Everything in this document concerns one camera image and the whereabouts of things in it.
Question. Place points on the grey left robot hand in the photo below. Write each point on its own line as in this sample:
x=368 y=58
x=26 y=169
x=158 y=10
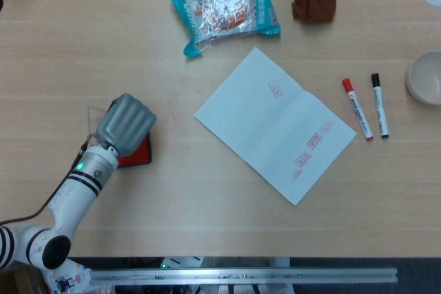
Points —
x=127 y=122

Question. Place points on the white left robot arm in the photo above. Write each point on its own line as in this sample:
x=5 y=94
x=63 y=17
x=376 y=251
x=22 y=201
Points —
x=76 y=197

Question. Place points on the open lined notebook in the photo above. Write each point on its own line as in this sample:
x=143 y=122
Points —
x=272 y=125

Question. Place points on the clear ink pad lid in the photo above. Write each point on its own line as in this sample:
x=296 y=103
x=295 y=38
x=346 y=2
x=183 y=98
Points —
x=94 y=118

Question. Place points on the teal and foil snack bag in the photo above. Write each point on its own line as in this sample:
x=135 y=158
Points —
x=224 y=8

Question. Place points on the white stickered cover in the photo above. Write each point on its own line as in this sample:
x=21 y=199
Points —
x=69 y=276

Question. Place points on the white robot chassis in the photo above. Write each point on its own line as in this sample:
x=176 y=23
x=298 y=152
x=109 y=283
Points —
x=224 y=261

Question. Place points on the small brown carton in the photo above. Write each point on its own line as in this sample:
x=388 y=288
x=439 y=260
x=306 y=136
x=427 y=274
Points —
x=19 y=280

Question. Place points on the brown crumpled cloth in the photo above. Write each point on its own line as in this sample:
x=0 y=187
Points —
x=315 y=1

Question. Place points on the red whiteboard marker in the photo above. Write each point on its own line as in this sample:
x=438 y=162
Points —
x=358 y=111

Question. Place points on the black whiteboard marker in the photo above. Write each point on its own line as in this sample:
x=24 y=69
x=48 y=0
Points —
x=380 y=104

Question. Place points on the cream bowl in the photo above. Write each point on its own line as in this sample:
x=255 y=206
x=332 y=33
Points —
x=427 y=77

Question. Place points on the aluminium rail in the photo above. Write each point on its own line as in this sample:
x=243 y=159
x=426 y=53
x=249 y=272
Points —
x=241 y=276

